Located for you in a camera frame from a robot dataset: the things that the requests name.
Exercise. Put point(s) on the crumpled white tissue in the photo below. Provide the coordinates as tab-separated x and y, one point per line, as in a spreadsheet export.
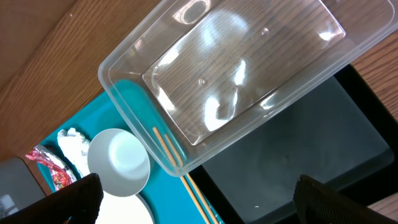
74	146

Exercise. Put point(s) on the clear plastic bin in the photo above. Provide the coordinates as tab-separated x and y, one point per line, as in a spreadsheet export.
216	70

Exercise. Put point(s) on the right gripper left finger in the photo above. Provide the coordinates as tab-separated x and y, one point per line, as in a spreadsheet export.
76	203

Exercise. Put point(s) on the black plastic tray bin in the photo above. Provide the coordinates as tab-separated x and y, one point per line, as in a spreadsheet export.
340	134

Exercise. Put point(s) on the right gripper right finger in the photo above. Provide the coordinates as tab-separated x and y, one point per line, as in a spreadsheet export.
317	203

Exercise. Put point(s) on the grey plastic dish rack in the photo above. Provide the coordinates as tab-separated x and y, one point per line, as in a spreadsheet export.
18	187

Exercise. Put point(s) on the large white plate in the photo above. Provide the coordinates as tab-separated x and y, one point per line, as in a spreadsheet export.
118	210

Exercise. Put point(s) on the grey metal saucer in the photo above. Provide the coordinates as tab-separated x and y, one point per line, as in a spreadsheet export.
121	162

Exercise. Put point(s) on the right wooden chopstick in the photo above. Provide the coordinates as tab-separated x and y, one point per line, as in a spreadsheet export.
193	190

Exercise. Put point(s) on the teal serving tray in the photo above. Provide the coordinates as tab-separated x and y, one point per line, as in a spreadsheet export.
167	197

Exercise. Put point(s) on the red snack wrapper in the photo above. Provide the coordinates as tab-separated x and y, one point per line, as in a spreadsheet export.
60	174

